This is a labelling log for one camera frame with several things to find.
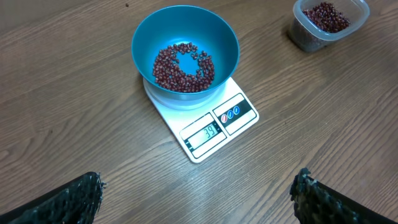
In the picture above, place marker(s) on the clear plastic bean container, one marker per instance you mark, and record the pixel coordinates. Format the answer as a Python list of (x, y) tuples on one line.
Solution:
[(308, 37)]

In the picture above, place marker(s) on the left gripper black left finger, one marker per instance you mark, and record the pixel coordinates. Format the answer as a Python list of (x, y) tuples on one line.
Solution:
[(77, 201)]

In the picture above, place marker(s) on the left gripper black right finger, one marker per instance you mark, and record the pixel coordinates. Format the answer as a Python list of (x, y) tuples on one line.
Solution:
[(316, 203)]

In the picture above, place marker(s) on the red adzuki beans in bowl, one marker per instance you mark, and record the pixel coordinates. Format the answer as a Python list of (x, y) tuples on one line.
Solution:
[(168, 74)]

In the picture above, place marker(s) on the red adzuki beans in container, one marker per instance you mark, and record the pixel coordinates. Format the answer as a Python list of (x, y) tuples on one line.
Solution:
[(327, 18)]

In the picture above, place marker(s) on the blue plastic bowl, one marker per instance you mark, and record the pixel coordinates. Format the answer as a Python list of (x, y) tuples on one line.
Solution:
[(184, 24)]

